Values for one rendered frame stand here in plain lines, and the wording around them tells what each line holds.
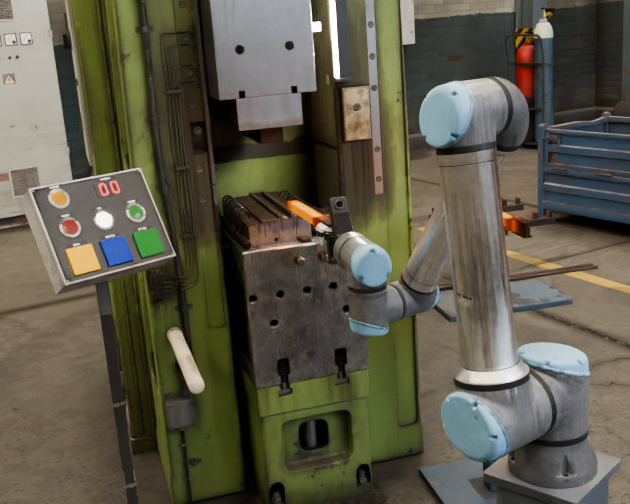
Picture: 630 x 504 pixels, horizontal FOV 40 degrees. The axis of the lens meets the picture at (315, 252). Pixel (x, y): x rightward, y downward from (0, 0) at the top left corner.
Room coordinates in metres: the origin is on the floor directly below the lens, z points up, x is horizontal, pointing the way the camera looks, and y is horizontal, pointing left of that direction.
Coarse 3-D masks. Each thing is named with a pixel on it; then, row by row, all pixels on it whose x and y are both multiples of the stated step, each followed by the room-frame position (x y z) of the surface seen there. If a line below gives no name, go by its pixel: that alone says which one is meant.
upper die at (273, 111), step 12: (264, 96) 2.61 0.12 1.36; (276, 96) 2.62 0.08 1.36; (288, 96) 2.63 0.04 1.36; (300, 96) 2.64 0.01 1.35; (216, 108) 2.92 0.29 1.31; (228, 108) 2.71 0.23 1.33; (240, 108) 2.59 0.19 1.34; (252, 108) 2.60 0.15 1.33; (264, 108) 2.61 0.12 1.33; (276, 108) 2.62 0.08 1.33; (288, 108) 2.63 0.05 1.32; (300, 108) 2.64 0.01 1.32; (228, 120) 2.73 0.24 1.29; (240, 120) 2.59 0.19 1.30; (252, 120) 2.60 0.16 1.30; (264, 120) 2.61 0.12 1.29; (276, 120) 2.62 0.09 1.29; (288, 120) 2.63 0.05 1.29; (300, 120) 2.64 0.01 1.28
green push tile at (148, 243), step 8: (136, 232) 2.34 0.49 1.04; (144, 232) 2.35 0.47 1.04; (152, 232) 2.37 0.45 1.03; (136, 240) 2.33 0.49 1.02; (144, 240) 2.34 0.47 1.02; (152, 240) 2.35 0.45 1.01; (160, 240) 2.37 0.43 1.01; (144, 248) 2.33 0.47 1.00; (152, 248) 2.34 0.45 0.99; (160, 248) 2.35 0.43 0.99; (144, 256) 2.31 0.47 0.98
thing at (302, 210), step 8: (296, 200) 2.53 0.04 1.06; (288, 208) 2.52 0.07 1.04; (296, 208) 2.43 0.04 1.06; (304, 208) 2.40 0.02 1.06; (304, 216) 2.35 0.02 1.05; (312, 216) 2.28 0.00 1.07; (320, 216) 2.24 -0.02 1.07; (328, 216) 2.24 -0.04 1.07; (312, 224) 2.28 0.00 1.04; (328, 224) 2.14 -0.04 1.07
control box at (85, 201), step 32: (32, 192) 2.26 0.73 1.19; (64, 192) 2.30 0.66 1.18; (96, 192) 2.36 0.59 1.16; (128, 192) 2.41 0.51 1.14; (32, 224) 2.27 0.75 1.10; (96, 224) 2.30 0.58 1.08; (128, 224) 2.35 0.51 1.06; (160, 224) 2.40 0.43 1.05; (64, 256) 2.20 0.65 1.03; (96, 256) 2.25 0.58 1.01; (160, 256) 2.34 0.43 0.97; (64, 288) 2.17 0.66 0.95
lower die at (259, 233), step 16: (256, 192) 3.00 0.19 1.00; (272, 192) 3.02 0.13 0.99; (256, 208) 2.78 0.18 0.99; (256, 224) 2.60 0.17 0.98; (272, 224) 2.61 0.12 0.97; (288, 224) 2.62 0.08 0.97; (304, 224) 2.63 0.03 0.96; (256, 240) 2.59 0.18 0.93; (272, 240) 2.60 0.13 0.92; (288, 240) 2.62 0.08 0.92
